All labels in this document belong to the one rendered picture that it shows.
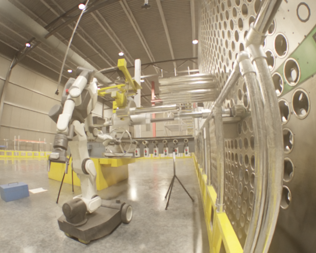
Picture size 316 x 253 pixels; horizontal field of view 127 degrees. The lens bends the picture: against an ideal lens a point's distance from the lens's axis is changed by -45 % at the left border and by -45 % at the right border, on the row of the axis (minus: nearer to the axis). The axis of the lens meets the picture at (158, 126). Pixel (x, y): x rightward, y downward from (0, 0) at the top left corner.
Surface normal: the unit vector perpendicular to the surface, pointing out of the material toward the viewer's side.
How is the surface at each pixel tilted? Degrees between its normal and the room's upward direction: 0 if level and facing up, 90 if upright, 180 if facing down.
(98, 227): 90
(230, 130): 90
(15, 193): 90
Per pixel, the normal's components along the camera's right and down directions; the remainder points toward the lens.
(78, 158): -0.18, 0.14
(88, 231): 0.86, -0.10
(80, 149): 0.98, -0.06
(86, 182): -0.19, -0.11
